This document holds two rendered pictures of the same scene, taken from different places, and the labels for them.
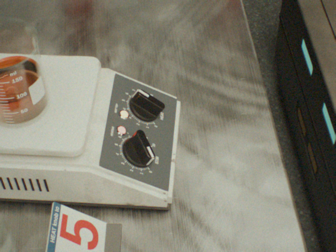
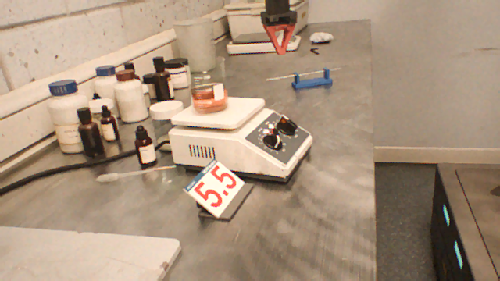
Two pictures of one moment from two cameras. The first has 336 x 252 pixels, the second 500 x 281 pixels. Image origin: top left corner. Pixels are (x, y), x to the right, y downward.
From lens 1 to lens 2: 34 cm
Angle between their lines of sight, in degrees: 31
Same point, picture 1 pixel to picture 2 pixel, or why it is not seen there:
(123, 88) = (276, 118)
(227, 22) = (358, 119)
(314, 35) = (451, 198)
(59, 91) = (235, 107)
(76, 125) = (237, 116)
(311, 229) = not seen: outside the picture
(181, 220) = (292, 188)
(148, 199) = (272, 168)
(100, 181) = (243, 149)
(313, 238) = not seen: outside the picture
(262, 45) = (424, 229)
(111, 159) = (254, 139)
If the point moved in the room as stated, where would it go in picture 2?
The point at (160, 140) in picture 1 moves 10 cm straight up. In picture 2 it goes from (290, 144) to (286, 81)
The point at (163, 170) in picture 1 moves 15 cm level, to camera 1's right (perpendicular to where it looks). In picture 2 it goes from (286, 155) to (394, 161)
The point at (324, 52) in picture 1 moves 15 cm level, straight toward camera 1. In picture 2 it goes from (457, 208) to (443, 236)
